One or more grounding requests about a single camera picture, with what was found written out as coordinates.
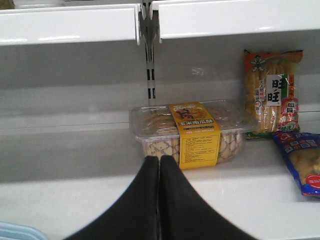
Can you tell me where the white store shelving unit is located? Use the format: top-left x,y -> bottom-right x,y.
0,0 -> 320,240

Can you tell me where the orange rice cracker bag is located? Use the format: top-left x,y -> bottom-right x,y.
244,50 -> 304,139

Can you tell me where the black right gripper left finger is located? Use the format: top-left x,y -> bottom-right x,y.
67,156 -> 159,240

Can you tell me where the light blue plastic basket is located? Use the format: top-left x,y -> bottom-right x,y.
0,221 -> 49,240

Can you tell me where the boxed cookies yellow band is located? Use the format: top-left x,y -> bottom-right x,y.
129,100 -> 258,169

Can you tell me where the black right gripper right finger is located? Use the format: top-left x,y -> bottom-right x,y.
158,155 -> 254,240

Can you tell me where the blue snack bag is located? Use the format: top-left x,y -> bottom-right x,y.
272,131 -> 320,198

